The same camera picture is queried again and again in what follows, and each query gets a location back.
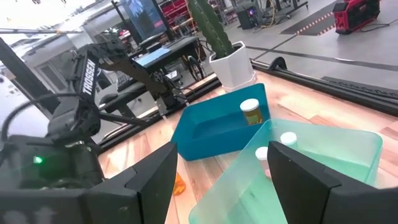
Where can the light blue flat panel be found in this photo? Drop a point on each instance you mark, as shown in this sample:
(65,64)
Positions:
(154,57)

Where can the dark grey desk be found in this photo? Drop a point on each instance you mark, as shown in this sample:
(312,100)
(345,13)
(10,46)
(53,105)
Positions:
(180,46)

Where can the translucent green plastic bin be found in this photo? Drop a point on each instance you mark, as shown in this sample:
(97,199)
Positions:
(326,149)

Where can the large orange white-capped medicine bottle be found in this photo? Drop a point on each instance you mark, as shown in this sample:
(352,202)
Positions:
(250,105)

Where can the dark mat with striped edge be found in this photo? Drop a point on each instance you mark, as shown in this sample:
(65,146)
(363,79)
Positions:
(311,21)

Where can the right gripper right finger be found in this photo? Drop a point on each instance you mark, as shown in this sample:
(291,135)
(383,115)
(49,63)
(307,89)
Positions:
(304,193)

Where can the red and black equipment case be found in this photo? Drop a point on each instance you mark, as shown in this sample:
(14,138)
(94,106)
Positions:
(356,15)

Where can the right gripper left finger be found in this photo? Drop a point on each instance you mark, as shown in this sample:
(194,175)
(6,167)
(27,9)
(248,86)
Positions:
(146,186)

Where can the black computer tower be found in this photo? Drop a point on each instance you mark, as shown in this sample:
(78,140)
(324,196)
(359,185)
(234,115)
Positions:
(248,14)

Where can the black aluminium table frame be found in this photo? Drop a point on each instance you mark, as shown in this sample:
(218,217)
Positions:
(342,90)

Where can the blue plastic bin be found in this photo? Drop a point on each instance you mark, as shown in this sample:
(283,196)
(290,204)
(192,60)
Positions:
(211,130)

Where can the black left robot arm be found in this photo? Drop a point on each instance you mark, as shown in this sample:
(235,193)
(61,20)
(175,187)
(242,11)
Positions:
(88,77)

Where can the monitor with blue pink display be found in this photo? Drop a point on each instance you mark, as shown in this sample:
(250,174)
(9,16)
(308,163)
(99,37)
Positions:
(146,18)

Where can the small white-capped medicine bottle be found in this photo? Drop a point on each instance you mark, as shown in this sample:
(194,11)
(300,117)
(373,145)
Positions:
(179,185)
(262,153)
(288,137)

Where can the red storage rack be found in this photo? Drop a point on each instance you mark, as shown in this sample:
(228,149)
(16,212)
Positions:
(177,9)

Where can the green cactus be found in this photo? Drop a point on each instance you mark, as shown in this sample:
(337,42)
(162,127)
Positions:
(214,31)

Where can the white hexagonal plant pot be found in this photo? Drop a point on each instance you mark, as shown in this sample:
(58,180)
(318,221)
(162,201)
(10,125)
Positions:
(233,70)

